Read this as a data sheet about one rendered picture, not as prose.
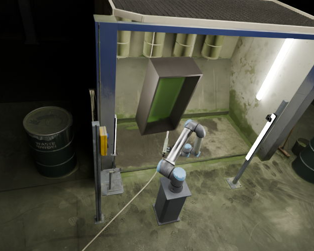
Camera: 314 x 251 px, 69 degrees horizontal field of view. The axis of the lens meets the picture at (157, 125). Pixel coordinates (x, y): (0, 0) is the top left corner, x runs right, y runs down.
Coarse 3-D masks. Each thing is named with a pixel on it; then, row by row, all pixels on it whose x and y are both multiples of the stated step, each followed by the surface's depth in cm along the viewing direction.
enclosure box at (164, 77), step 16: (160, 64) 275; (176, 64) 282; (192, 64) 290; (144, 80) 306; (160, 80) 318; (176, 80) 329; (192, 80) 306; (144, 96) 315; (160, 96) 347; (176, 96) 355; (144, 112) 324; (160, 112) 381; (176, 112) 362; (144, 128) 339; (160, 128) 370
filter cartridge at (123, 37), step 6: (120, 18) 327; (126, 18) 328; (120, 30) 339; (120, 36) 346; (126, 36) 346; (120, 42) 349; (126, 42) 353; (120, 48) 357; (126, 48) 360; (120, 54) 364; (126, 54) 368
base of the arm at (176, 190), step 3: (168, 183) 267; (168, 186) 266; (171, 186) 262; (174, 186) 259; (180, 186) 260; (171, 189) 263; (174, 189) 261; (177, 189) 261; (180, 189) 263; (174, 192) 263; (177, 192) 263
